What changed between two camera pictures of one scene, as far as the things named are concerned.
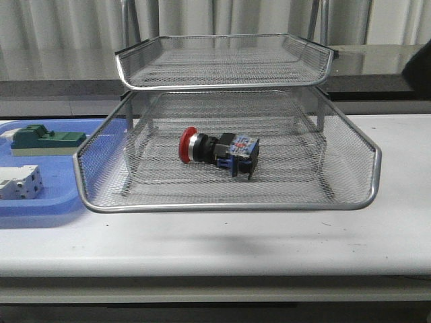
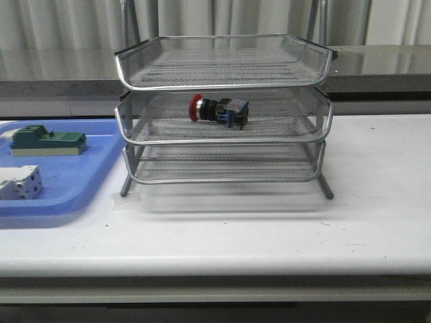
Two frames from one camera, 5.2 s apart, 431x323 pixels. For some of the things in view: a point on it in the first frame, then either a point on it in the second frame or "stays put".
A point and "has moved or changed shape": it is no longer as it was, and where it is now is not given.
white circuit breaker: [22, 182] stays put
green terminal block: [35, 140] stays put
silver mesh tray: [223, 61] stays put
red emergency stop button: [238, 153] → [234, 112]
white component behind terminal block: [9, 134] stays put
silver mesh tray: [204, 151] has moved or changed shape
